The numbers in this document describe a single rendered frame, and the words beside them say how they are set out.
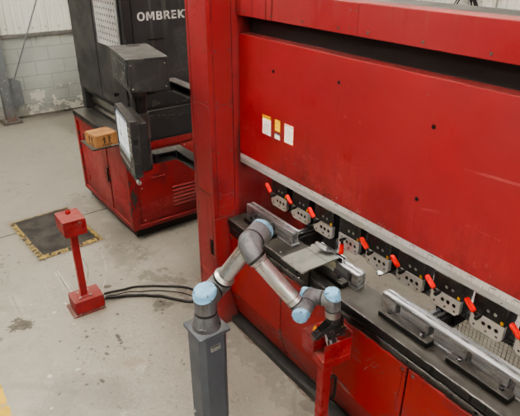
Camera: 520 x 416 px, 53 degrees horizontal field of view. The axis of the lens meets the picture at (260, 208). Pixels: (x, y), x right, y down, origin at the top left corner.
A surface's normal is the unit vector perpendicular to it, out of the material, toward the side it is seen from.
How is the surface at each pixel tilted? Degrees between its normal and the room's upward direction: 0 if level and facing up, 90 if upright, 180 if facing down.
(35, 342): 0
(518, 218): 90
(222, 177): 90
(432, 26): 90
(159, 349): 0
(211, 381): 90
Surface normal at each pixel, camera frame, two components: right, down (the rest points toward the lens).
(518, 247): -0.82, 0.25
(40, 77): 0.59, 0.36
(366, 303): 0.00, -0.89
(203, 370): -0.15, 0.44
